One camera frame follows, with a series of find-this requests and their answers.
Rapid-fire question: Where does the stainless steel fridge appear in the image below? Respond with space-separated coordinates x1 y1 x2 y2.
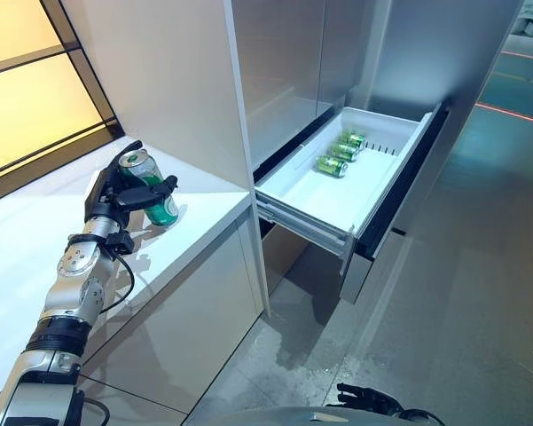
223 0 527 307

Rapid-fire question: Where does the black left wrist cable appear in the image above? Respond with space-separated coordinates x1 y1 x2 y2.
99 250 137 316

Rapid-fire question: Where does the yellow lit window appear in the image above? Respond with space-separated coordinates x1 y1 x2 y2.
0 0 125 209

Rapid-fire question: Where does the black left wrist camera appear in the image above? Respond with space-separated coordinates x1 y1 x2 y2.
105 230 134 255

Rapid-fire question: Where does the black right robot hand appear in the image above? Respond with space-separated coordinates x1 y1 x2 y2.
325 382 404 418

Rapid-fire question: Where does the light green drink can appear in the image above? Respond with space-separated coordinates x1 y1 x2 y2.
315 154 349 178
329 141 359 163
340 130 367 150

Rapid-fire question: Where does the tall white cabinet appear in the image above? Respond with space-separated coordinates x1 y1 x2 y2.
59 0 271 319

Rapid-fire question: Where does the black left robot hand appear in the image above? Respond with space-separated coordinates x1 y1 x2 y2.
83 139 179 227

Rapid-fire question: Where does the dark green drink can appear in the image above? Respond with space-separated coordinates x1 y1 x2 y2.
118 149 180 226

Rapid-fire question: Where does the white fridge drawer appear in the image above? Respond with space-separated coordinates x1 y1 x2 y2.
253 102 449 307

